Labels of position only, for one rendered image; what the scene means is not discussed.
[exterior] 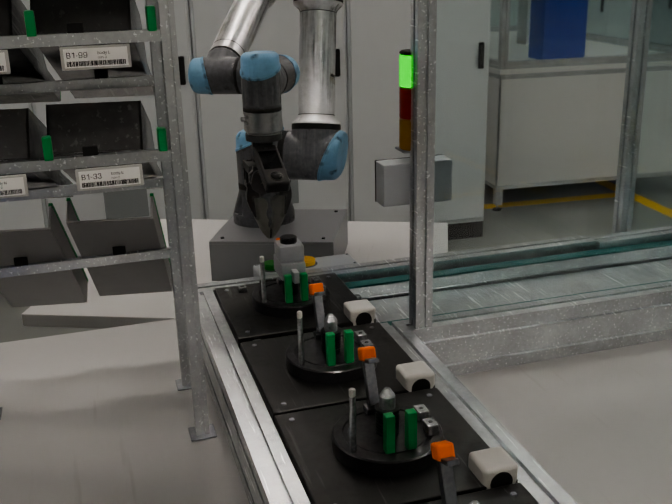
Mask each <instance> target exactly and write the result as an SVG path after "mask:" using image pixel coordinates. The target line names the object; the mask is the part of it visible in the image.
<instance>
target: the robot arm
mask: <svg viewBox="0 0 672 504"><path fill-rule="evenodd" d="M275 1H276V0H234V1H233V3H232V5H231V7H230V9H229V11H228V13H227V15H226V18H225V20H224V22H223V24H222V26H221V28H220V30H219V32H218V34H217V36H216V38H215V41H214V43H213V45H212V47H211V49H210V51H209V53H208V55H207V57H203V56H201V57H199V58H194V59H192V60H191V62H190V64H189V68H188V80H189V83H190V86H191V88H192V90H193V91H194V92H195V93H198V94H210V95H213V94H242V104H243V114H244V117H241V118H240V120H241V122H244V129H243V130H241V131H239V132H238V133H237V135H236V149H235V152H236V157H237V172H238V186H239V192H238V196H237V200H236V204H235V208H234V212H233V218H234V223H235V224H236V225H239V226H242V227H249V228H260V229H261V231H262V232H263V234H264V235H265V236H266V237H267V238H269V239H270V238H274V236H275V235H276V233H277V232H278V230H279V229H280V227H281V226H282V225H286V224H288V223H291V222H293V221H294V220H295V210H294V207H293V204H292V202H291V198H292V190H291V186H290V183H291V180H318V181H322V180H335V179H337V178H338V177H339V176H340V175H341V174H342V172H343V169H344V167H345V163H346V159H347V153H348V136H347V133H346V132H345V131H343V130H341V123H340V122H339V121H338V120H337V119H336V118H335V115H334V112H335V63H336V15H337V12H338V10H339V9H340V8H341V7H342V6H343V0H293V4H294V6H295V7H296V8H297V9H298V10H299V12H300V34H299V66H298V64H297V62H296V61H295V60H294V59H293V58H292V57H290V56H288V55H281V54H278V53H276V52H275V51H250V52H249V50H250V48H251V46H252V43H253V41H254V39H255V36H256V34H257V32H258V29H259V27H260V25H261V22H262V20H263V18H264V15H265V13H266V11H267V8H270V7H271V6H272V5H273V4H274V3H275ZM298 81H299V101H298V116H297V118H296V119H295V120H294V121H293V122H292V130H291V131H284V127H283V121H282V107H281V106H282V104H281V94H283V93H287V92H289V91H290V90H292V88H293V87H294V86H295V85H296V84H297V83H298ZM269 227H270V228H269Z"/></svg>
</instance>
